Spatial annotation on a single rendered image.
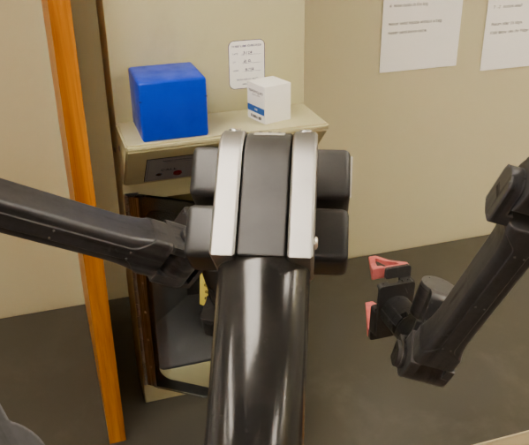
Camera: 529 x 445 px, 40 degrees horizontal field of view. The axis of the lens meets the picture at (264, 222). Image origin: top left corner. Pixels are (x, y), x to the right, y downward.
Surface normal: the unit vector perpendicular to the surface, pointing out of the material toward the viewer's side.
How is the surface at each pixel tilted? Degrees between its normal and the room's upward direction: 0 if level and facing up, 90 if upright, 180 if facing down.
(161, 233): 38
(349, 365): 0
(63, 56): 90
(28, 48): 90
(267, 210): 44
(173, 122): 90
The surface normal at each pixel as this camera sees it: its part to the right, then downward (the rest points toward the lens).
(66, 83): 0.30, 0.42
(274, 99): 0.56, 0.37
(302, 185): -0.07, -0.33
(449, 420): -0.01, -0.90
